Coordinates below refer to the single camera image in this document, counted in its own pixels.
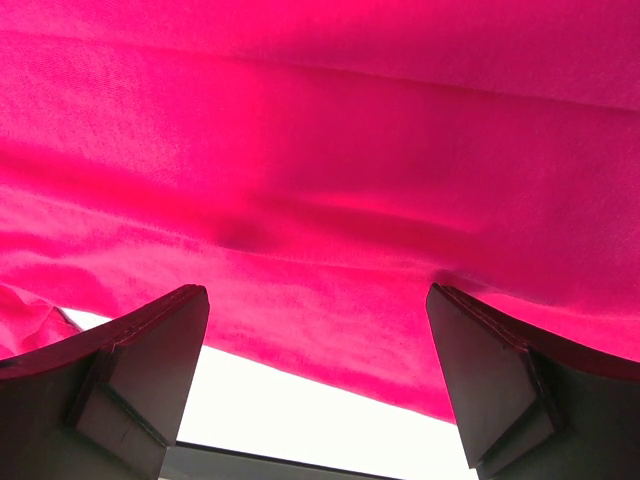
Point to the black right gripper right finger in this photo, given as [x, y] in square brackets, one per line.
[530, 404]

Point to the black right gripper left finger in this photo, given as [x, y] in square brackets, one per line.
[106, 403]

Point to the pink t-shirt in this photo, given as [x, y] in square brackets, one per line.
[317, 166]

